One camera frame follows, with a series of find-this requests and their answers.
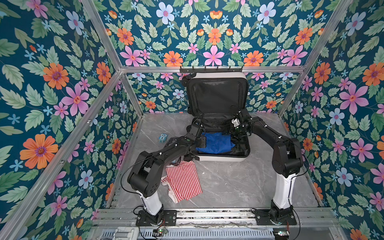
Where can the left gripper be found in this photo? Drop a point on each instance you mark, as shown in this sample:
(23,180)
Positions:
(203,144)

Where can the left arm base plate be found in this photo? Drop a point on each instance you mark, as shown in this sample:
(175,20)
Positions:
(163,217)

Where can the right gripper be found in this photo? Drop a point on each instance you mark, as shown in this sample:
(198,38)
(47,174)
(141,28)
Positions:
(231,131)

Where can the black hook rack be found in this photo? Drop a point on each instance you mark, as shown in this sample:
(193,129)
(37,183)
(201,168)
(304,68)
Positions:
(206,69)

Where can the small teal owl toy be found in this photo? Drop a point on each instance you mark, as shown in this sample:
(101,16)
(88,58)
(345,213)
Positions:
(163,138)

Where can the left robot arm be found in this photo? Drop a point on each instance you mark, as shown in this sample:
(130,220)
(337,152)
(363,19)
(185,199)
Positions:
(146,173)

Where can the white hard-shell suitcase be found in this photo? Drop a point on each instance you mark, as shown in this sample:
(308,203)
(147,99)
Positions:
(216,98)

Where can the blue cloth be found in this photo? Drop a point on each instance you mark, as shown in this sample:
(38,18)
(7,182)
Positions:
(217,143)

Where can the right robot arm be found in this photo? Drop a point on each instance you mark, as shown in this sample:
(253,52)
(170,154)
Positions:
(287,162)

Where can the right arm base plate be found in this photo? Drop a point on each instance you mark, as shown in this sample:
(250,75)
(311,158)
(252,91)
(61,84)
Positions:
(274,216)

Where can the red white striped garment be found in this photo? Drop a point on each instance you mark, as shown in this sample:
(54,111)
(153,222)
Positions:
(182,181)

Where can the aluminium mounting rail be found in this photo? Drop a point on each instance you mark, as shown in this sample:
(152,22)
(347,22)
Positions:
(218,217)

